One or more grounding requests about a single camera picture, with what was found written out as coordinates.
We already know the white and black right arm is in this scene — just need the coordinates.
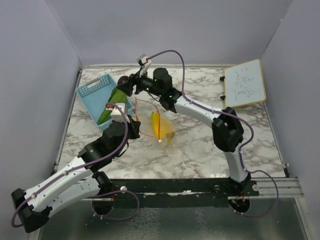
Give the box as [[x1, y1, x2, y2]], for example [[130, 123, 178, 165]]
[[117, 67, 251, 196]]

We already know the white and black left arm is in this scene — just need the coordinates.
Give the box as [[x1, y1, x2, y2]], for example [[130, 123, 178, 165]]
[[11, 117, 141, 233]]

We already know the small whiteboard wooden frame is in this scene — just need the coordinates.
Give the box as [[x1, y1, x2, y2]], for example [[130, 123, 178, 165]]
[[223, 58, 267, 108]]

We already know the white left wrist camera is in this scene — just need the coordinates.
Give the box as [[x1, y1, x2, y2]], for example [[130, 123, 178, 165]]
[[105, 102, 126, 122]]

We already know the green fake lettuce leaf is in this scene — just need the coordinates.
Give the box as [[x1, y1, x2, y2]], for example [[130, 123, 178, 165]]
[[97, 87, 127, 125]]

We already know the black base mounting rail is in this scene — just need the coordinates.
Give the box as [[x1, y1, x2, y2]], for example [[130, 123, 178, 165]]
[[111, 178, 259, 208]]

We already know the aluminium table frame rail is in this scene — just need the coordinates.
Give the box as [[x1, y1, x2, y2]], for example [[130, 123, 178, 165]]
[[251, 177, 304, 199]]

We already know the light blue plastic basket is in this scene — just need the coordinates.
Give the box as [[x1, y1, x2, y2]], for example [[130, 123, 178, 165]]
[[75, 72, 134, 132]]

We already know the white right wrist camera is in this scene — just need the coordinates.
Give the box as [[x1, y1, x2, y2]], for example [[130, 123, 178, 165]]
[[137, 54, 152, 77]]

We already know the clear zip bag orange seal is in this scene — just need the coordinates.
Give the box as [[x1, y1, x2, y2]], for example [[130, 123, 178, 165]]
[[134, 98, 176, 146]]

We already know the yellow fake banana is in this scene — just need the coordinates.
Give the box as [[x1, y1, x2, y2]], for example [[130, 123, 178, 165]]
[[151, 112, 176, 146]]

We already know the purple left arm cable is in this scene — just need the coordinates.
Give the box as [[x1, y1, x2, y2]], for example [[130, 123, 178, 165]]
[[10, 104, 141, 228]]

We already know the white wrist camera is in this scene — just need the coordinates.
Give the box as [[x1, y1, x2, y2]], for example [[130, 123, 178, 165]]
[[105, 102, 126, 122], [137, 54, 152, 77]]

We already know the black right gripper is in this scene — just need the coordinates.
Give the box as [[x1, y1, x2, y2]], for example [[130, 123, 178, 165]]
[[116, 68, 163, 99]]

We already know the dark round fake food slice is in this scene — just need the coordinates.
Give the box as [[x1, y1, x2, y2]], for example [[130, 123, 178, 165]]
[[117, 75, 130, 86]]

